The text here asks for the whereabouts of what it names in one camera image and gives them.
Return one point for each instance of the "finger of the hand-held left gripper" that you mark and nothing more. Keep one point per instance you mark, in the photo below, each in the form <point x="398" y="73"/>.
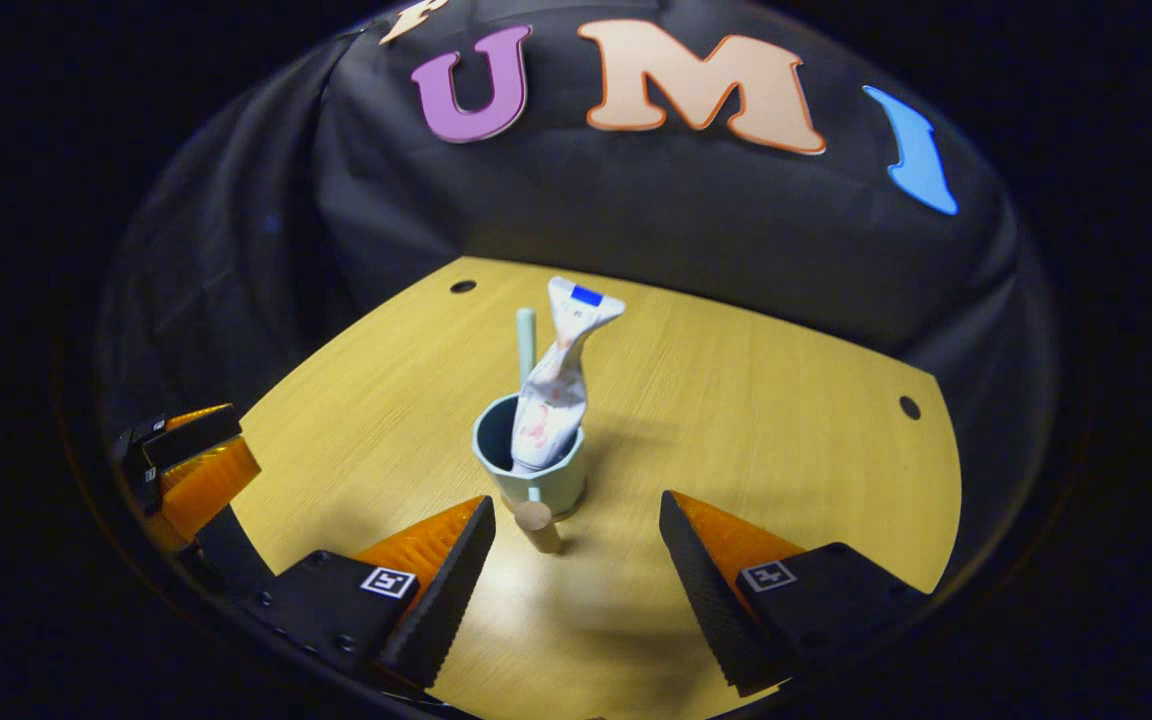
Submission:
<point x="201" y="485"/>
<point x="191" y="435"/>

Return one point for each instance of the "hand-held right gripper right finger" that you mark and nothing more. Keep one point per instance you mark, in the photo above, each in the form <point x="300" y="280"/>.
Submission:
<point x="706" y="600"/>

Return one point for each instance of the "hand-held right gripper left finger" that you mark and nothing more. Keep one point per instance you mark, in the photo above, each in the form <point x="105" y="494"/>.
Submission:
<point x="451" y="600"/>

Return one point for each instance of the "white toothpaste tube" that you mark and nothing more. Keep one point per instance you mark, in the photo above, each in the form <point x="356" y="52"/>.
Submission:
<point x="556" y="390"/>

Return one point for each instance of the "pale green toothbrush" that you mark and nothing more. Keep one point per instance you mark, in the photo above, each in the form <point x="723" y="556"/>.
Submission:
<point x="526" y="340"/>

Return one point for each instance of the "wooden desktop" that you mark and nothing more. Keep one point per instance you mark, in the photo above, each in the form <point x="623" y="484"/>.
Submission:
<point x="756" y="430"/>

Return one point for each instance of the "black backdrop cloth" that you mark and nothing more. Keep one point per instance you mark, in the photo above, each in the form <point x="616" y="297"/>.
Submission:
<point x="686" y="210"/>

